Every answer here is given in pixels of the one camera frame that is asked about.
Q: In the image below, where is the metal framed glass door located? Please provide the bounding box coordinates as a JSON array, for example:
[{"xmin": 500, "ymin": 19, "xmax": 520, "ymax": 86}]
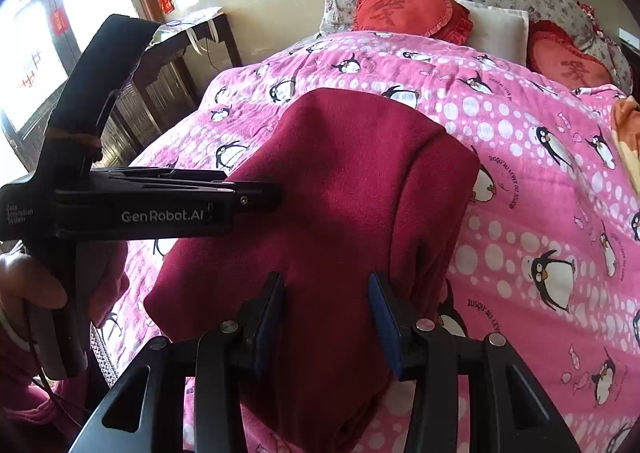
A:
[{"xmin": 0, "ymin": 0, "xmax": 151, "ymax": 168}]

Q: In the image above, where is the printed bag with white handles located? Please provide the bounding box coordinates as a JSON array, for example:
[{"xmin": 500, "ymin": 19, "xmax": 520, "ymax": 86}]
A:
[{"xmin": 160, "ymin": 7, "xmax": 226, "ymax": 56}]

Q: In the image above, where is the dark wooden table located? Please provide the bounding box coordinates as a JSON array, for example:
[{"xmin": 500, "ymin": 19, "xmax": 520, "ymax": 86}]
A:
[{"xmin": 107, "ymin": 8, "xmax": 246, "ymax": 150}]

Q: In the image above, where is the small floral pillow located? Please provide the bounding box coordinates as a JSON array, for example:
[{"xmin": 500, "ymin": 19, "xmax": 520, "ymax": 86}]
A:
[{"xmin": 320, "ymin": 0, "xmax": 381, "ymax": 34}]

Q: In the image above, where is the orange cloth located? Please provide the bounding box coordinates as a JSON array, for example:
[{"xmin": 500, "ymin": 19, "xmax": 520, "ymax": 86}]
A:
[{"xmin": 610, "ymin": 95, "xmax": 640, "ymax": 180}]

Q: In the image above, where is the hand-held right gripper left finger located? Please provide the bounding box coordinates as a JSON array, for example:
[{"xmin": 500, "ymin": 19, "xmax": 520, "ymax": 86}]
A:
[{"xmin": 70, "ymin": 272, "xmax": 287, "ymax": 453}]

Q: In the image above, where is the red heart-shaped cushion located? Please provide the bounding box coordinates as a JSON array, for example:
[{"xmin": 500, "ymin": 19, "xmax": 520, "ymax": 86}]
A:
[
  {"xmin": 352, "ymin": 0, "xmax": 474, "ymax": 44},
  {"xmin": 527, "ymin": 20, "xmax": 617, "ymax": 88}
]

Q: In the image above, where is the white pillow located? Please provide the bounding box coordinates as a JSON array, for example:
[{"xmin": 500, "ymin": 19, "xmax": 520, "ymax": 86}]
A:
[{"xmin": 457, "ymin": 0, "xmax": 530, "ymax": 66}]

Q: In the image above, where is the person's left hand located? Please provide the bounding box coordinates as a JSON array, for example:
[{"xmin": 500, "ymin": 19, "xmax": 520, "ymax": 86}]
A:
[{"xmin": 0, "ymin": 240, "xmax": 131, "ymax": 341}]

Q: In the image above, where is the person's left forearm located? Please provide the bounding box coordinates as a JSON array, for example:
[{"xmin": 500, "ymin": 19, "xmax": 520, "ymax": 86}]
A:
[{"xmin": 0, "ymin": 320, "xmax": 96, "ymax": 453}]

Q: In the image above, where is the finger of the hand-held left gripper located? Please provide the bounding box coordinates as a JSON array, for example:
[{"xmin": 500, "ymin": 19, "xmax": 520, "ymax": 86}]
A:
[
  {"xmin": 106, "ymin": 168, "xmax": 230, "ymax": 184},
  {"xmin": 54, "ymin": 181, "xmax": 283, "ymax": 212}
]

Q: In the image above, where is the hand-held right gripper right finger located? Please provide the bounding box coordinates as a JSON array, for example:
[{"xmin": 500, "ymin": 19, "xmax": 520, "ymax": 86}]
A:
[{"xmin": 366, "ymin": 272, "xmax": 583, "ymax": 453}]

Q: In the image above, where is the pink penguin printed blanket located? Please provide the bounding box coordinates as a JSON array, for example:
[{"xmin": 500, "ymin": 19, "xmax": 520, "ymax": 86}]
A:
[{"xmin": 92, "ymin": 30, "xmax": 640, "ymax": 453}]

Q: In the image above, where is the dark red fleece garment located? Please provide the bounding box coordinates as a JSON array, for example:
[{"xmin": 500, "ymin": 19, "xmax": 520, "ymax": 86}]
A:
[{"xmin": 142, "ymin": 88, "xmax": 482, "ymax": 453}]

